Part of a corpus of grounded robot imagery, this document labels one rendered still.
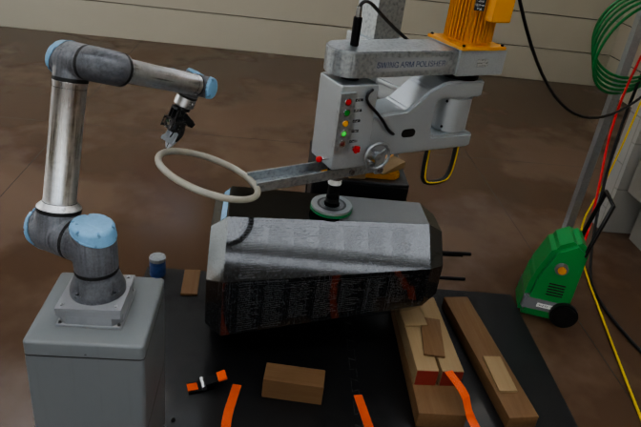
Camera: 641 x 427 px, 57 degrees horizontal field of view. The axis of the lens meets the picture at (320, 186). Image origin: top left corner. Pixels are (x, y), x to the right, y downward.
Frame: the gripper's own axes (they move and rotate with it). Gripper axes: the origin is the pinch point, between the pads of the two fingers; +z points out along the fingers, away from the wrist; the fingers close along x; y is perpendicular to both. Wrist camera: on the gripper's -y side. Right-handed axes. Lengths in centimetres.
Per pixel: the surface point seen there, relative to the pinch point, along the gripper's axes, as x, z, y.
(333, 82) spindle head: 45, -58, -32
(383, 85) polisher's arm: 38, -64, -107
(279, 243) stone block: 54, 24, -39
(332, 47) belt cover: 40, -72, -26
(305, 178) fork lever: 52, -12, -37
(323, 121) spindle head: 45, -39, -41
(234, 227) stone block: 33, 26, -28
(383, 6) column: 19, -102, -101
